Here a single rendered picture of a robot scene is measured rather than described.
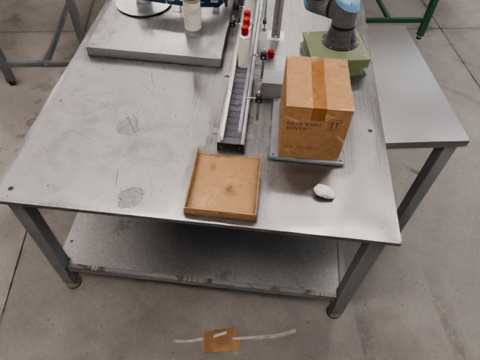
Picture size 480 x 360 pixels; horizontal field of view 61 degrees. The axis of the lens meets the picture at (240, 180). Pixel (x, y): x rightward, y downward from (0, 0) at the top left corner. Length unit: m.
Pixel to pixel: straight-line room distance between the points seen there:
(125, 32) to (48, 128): 0.69
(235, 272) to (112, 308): 0.67
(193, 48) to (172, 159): 0.69
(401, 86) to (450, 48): 2.12
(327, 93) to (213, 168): 0.52
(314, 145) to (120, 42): 1.14
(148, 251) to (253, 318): 0.63
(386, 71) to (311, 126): 0.81
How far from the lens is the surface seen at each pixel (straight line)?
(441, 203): 2.88
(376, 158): 1.77
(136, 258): 2.13
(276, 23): 2.30
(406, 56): 2.39
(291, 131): 1.55
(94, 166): 1.70
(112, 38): 2.26
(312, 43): 2.19
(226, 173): 1.60
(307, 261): 2.13
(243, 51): 1.95
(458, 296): 2.58
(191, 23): 2.18
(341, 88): 1.58
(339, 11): 2.10
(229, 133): 1.68
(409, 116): 2.02
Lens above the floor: 2.08
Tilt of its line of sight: 52 degrees down
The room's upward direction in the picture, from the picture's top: 3 degrees clockwise
